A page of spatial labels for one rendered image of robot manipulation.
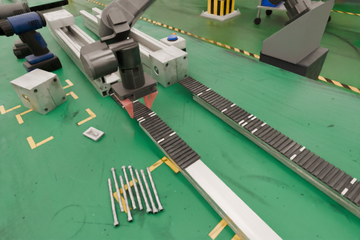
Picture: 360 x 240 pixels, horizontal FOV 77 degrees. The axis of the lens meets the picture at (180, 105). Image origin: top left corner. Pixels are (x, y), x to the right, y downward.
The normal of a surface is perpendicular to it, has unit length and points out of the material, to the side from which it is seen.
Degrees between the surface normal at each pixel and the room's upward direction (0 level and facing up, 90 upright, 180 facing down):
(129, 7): 48
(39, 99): 90
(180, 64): 90
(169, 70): 90
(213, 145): 0
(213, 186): 0
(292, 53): 90
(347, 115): 0
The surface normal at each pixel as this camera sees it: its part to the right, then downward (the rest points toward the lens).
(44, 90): 0.87, 0.25
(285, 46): -0.73, 0.45
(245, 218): -0.06, -0.79
